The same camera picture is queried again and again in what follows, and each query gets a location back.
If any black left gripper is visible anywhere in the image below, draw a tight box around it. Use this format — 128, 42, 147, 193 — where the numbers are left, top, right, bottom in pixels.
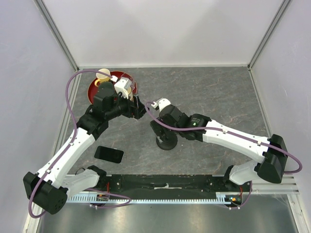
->
105, 89, 149, 120

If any black phone stand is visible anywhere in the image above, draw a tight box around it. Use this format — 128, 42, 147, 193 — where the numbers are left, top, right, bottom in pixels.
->
156, 135, 178, 150

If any black smartphone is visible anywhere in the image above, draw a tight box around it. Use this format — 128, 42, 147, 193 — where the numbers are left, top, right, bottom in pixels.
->
94, 146, 124, 164

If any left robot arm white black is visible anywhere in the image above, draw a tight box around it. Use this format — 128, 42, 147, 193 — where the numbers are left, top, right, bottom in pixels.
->
23, 79, 146, 217

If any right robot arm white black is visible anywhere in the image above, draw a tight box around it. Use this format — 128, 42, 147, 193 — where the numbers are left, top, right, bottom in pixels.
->
150, 99, 288, 191

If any red round tray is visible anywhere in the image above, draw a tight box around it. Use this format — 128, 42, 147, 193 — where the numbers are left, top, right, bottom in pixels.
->
87, 71, 138, 104

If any yellow mug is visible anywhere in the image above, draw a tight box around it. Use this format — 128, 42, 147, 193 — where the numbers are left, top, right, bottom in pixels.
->
94, 68, 111, 87

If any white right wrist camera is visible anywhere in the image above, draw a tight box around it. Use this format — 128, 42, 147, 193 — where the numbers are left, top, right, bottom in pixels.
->
151, 98, 171, 112

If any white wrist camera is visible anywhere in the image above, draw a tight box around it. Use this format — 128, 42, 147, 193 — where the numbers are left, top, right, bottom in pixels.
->
110, 76, 135, 100
151, 98, 171, 112

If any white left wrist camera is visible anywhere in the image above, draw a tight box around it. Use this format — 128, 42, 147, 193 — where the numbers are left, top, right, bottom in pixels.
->
110, 76, 135, 100

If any grey slotted cable duct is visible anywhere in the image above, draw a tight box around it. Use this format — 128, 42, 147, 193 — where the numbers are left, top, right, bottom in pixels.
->
67, 192, 242, 205

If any aluminium corner post left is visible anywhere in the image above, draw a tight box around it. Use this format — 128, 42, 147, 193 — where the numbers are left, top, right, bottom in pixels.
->
34, 0, 81, 71

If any aluminium corner post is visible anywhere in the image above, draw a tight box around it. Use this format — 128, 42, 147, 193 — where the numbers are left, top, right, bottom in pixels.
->
247, 0, 292, 71
34, 0, 81, 71

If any aluminium corner post right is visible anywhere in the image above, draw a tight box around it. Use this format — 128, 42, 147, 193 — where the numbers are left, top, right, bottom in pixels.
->
247, 0, 292, 71

